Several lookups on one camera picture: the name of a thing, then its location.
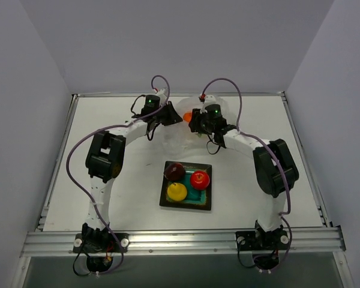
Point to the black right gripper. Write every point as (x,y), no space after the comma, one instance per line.
(195,120)

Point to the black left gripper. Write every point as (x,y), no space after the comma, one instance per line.
(170,114)

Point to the orange fake fruit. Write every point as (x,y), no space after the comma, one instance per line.
(187,117)

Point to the translucent white plastic bag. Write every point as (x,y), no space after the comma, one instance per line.
(177,140)

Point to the dark brown fake fruit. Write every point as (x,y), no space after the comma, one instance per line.
(174,172)

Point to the red fake fruit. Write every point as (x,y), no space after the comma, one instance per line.
(199,180)

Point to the yellow fake fruit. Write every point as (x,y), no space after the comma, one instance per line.
(177,192)

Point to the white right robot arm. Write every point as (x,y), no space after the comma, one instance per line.
(275,168)

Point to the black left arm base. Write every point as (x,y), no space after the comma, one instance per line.
(104,252)

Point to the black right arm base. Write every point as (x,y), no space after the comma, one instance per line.
(264,243)

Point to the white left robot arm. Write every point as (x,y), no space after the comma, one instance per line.
(106,156)

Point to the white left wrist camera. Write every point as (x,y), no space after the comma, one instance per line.
(163,92)

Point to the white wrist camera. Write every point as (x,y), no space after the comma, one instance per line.
(207,100)
(163,92)

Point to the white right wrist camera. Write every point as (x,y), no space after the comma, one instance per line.
(207,100)

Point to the aluminium front rail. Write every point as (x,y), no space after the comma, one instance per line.
(189,242)

